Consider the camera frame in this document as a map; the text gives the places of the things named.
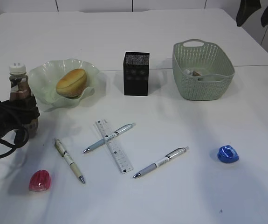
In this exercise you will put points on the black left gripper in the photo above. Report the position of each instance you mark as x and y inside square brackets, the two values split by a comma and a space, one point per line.
[21, 111]

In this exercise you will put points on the brown coffee drink bottle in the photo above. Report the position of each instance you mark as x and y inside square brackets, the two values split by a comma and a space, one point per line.
[19, 85]

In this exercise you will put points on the brown bread loaf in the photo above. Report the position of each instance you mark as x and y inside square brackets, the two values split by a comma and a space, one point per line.
[72, 84]

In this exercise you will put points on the white paper ball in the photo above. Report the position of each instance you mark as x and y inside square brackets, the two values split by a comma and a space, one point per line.
[188, 72]

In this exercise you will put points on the small grey paper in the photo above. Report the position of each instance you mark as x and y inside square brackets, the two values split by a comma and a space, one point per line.
[195, 74]

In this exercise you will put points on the green wavy glass plate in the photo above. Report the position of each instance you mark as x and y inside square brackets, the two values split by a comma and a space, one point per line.
[43, 79]

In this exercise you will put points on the beige grip ballpoint pen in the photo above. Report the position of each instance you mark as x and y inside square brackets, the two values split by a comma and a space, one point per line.
[73, 166]

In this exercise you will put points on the green plastic woven basket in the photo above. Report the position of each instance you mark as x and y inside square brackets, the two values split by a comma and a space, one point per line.
[209, 60]

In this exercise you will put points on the blue grip pen on ruler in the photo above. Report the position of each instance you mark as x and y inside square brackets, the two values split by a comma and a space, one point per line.
[101, 142]

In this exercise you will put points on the black mesh pen holder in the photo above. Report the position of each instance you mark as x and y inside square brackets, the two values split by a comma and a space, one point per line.
[136, 73]

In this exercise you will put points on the grey grip ballpoint pen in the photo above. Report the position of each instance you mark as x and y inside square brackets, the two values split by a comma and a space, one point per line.
[170, 156]

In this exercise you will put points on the clear plastic ruler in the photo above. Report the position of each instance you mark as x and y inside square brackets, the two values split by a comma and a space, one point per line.
[111, 142]

